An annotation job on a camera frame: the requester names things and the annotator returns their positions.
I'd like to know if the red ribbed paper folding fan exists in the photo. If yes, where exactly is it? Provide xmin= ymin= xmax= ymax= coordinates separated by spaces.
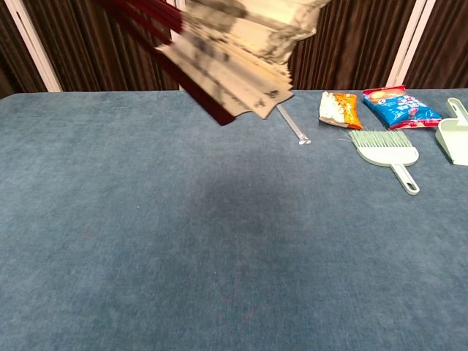
xmin=98 ymin=0 xmax=332 ymax=127

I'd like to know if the mint green hand brush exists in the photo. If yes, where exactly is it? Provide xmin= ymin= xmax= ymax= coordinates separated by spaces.
xmin=338 ymin=129 xmax=421 ymax=195

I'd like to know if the clear wrapped straw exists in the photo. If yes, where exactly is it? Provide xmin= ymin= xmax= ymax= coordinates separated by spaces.
xmin=276 ymin=104 xmax=312 ymax=146

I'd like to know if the blue felt table cover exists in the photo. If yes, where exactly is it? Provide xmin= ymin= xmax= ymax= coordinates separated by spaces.
xmin=0 ymin=87 xmax=468 ymax=351

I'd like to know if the orange white snack packet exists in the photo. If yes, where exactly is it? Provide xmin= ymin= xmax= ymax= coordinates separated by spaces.
xmin=318 ymin=91 xmax=363 ymax=131

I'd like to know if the blue red snack packet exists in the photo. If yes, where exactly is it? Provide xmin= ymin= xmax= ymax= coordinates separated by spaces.
xmin=362 ymin=85 xmax=443 ymax=131

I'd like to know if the dark brown pleated curtain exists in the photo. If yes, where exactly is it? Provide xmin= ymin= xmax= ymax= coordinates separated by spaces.
xmin=0 ymin=0 xmax=468 ymax=99

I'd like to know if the mint green dustpan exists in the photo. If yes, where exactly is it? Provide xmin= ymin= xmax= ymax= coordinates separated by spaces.
xmin=434 ymin=97 xmax=468 ymax=167

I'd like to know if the white partition frame post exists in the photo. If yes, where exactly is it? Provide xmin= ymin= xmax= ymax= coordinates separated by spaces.
xmin=386 ymin=0 xmax=438 ymax=88
xmin=3 ymin=0 xmax=63 ymax=93

